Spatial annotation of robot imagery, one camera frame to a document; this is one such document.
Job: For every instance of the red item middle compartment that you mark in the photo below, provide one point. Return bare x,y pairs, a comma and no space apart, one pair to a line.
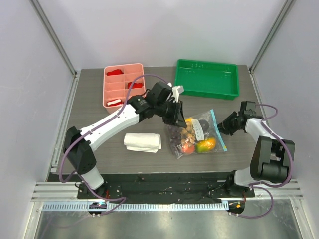
135,85

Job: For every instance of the brown fake nuts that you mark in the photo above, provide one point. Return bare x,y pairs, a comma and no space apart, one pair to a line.
188,135

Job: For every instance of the clear zip top bag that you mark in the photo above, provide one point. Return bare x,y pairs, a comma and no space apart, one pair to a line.
213,131

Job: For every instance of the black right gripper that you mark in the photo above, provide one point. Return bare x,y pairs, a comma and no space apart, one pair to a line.
229,123

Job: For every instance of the red orange fake peach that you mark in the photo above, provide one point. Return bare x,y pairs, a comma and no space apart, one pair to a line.
188,148

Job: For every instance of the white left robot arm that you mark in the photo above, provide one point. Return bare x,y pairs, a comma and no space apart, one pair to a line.
79,145

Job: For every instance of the white folded towel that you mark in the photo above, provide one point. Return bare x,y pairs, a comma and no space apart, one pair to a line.
143,142

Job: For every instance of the purple fake grape bunch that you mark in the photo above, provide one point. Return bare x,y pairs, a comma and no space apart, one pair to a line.
175,138

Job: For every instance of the yellow fake pear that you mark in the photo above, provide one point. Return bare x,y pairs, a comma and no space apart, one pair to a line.
189,122

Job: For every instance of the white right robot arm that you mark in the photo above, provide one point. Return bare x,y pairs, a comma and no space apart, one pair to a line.
272,159

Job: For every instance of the orange green fake mango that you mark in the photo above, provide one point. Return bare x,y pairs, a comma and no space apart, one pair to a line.
206,145

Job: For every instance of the green plastic tray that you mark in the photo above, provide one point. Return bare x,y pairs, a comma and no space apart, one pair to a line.
208,79

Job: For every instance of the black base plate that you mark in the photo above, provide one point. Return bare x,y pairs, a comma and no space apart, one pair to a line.
173,188

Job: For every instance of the red item top compartment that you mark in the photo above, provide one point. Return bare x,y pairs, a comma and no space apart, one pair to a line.
115,72

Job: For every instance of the pink divided organizer box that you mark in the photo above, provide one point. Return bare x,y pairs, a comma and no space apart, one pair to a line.
115,87

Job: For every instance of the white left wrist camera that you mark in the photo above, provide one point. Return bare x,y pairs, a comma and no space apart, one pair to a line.
175,92

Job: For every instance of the red white item lower compartment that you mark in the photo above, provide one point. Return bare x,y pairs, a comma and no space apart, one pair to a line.
113,103

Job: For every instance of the white slotted cable duct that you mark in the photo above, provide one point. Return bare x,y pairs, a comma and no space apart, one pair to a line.
95,206

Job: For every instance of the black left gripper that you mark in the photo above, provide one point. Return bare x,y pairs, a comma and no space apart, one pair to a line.
180,121

